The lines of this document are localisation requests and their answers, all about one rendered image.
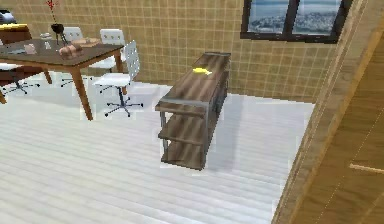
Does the white swivel office chair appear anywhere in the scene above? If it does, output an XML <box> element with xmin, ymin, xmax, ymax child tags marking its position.
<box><xmin>92</xmin><ymin>40</ymin><xmax>145</xmax><ymax>118</ymax></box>
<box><xmin>0</xmin><ymin>62</ymin><xmax>42</xmax><ymax>96</ymax></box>
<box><xmin>88</xmin><ymin>28</ymin><xmax>127</xmax><ymax>72</ymax></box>
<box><xmin>60</xmin><ymin>26</ymin><xmax>84</xmax><ymax>88</ymax></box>

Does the clear glass jar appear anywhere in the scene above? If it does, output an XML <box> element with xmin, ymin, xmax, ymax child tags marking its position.
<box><xmin>39</xmin><ymin>32</ymin><xmax>53</xmax><ymax>51</ymax></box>

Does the black framed window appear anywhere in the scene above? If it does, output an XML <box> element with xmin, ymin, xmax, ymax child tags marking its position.
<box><xmin>240</xmin><ymin>0</ymin><xmax>354</xmax><ymax>45</ymax></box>

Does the dark brown wooden cabinet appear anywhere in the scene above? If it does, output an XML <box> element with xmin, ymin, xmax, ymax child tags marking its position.
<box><xmin>0</xmin><ymin>23</ymin><xmax>33</xmax><ymax>46</ymax></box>

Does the brown wooden shelf unit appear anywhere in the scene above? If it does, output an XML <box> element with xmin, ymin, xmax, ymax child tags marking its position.
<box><xmin>154</xmin><ymin>51</ymin><xmax>232</xmax><ymax>172</ymax></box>

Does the brown wooden dining table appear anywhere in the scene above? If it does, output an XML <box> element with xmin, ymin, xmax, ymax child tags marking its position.
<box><xmin>0</xmin><ymin>38</ymin><xmax>126</xmax><ymax>122</ymax></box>

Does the black vase with red flower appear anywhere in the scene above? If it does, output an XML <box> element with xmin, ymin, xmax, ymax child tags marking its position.
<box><xmin>45</xmin><ymin>0</ymin><xmax>69</xmax><ymax>47</ymax></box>

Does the brown wooden tray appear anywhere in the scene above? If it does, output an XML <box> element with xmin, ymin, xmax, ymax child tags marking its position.
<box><xmin>71</xmin><ymin>37</ymin><xmax>102</xmax><ymax>48</ymax></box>

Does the yellow flat object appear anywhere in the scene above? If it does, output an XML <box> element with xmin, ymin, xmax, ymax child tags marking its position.
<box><xmin>192</xmin><ymin>67</ymin><xmax>213</xmax><ymax>76</ymax></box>

